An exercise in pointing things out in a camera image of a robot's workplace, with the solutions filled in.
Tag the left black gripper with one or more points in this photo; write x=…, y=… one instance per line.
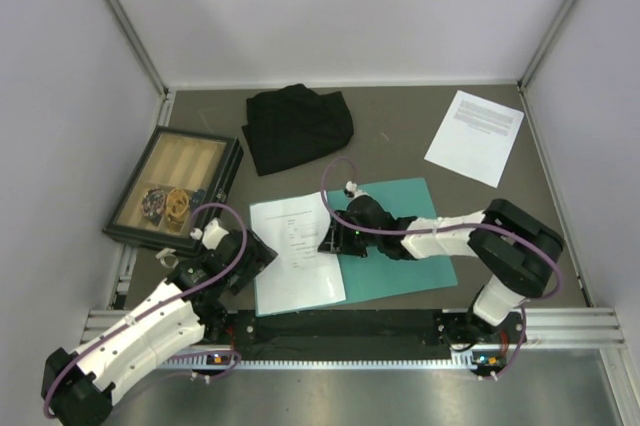
x=258, y=260

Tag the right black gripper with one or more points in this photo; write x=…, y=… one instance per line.
x=337, y=242

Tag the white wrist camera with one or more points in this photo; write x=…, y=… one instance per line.
x=211, y=235
x=353, y=191

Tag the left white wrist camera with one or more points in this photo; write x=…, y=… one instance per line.
x=211, y=235

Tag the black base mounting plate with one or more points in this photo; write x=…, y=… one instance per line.
x=350, y=335

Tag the black folded cloth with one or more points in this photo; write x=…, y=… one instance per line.
x=295, y=125

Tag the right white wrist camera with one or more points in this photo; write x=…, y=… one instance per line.
x=353, y=191

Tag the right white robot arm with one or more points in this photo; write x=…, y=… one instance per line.
x=520, y=252

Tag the grey slotted cable duct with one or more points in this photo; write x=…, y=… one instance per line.
x=468, y=360

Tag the white paper sheet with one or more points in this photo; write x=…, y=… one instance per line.
x=475, y=138
x=300, y=278

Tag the white zip tie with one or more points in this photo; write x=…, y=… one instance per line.
x=167, y=258

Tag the teal file folder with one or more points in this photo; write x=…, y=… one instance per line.
x=366, y=268

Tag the black glass-lid display box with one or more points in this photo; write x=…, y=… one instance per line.
x=178, y=172

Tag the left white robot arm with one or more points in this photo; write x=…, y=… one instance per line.
x=83, y=386

